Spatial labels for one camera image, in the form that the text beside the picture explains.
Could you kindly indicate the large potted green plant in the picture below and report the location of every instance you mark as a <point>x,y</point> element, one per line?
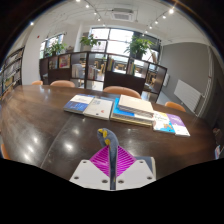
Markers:
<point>139,46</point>

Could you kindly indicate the small white radiator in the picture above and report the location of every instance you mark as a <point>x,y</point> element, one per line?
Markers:
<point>166,80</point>

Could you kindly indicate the thick white book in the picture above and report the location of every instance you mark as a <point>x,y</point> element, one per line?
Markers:
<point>135,105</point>

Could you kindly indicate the tan leather chair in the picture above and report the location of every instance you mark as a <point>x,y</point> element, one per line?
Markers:
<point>4,152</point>

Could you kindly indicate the ceiling spot lights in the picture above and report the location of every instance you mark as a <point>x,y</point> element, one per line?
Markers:
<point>171,11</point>

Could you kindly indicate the curved dark shelf unit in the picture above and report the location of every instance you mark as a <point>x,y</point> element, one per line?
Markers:
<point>121,81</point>

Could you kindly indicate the colourful illustrated book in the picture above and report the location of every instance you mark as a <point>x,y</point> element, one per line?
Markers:
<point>162,122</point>

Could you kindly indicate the ceiling air conditioner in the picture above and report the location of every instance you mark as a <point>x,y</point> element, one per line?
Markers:
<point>122,14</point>

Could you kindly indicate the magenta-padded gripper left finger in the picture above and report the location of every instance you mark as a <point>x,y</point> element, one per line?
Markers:
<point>87,175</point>

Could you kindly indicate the grey towel with yellow letters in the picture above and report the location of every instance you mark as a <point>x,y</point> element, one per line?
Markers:
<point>112,146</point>

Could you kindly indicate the large white radiator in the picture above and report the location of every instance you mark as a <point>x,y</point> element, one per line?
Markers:
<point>187,95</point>

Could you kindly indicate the large blue-covered book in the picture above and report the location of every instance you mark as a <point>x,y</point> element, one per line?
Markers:
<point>119,112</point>

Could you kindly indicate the dark blue book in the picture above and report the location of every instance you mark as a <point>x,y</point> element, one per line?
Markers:
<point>77,105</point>

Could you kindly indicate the purple and white book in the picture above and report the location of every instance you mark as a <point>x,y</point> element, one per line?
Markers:
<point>177,122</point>

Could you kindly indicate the tall wall bookshelf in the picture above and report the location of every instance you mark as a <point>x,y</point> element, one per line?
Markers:
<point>11,70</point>

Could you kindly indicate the white thin book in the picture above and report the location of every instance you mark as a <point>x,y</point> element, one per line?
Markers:
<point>98,108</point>

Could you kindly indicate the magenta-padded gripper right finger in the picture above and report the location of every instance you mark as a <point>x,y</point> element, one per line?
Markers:
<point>136,173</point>

